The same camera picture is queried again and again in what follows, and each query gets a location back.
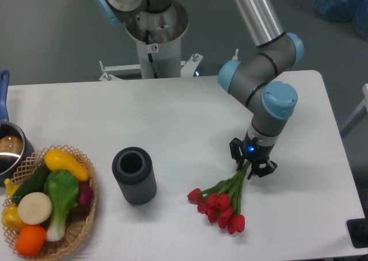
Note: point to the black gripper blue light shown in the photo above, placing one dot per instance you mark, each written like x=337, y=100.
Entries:
x=257, y=154

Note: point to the red tulip bouquet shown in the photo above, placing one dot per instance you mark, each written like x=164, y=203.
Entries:
x=222, y=202

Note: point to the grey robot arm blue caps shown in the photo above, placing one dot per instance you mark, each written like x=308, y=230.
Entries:
x=253, y=84

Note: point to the dark grey ribbed vase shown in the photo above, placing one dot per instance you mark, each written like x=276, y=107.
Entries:
x=133, y=170

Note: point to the black device at edge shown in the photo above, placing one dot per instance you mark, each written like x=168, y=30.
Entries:
x=357, y=229

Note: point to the purple red radish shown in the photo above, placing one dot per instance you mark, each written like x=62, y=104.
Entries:
x=85, y=195

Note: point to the woven wicker basket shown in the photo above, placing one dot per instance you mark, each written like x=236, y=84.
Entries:
x=79, y=221

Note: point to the blue plastic bag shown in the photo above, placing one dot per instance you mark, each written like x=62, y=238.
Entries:
x=354, y=11

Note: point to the green bok choy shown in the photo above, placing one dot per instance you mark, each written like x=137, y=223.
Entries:
x=62, y=188

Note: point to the yellow squash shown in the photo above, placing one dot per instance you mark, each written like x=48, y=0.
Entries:
x=56, y=159

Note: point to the dark green cucumber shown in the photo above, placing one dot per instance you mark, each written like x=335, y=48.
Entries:
x=35, y=183

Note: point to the orange fruit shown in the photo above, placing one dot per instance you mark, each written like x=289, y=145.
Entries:
x=30, y=240

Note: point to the yellow bell pepper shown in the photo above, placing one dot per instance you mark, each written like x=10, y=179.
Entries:
x=11, y=219

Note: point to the white furniture frame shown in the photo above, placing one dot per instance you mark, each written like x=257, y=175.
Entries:
x=356, y=115

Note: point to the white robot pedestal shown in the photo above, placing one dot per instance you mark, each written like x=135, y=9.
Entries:
x=158, y=39

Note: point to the blue handled saucepan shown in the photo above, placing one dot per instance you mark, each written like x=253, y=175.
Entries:
x=15, y=146

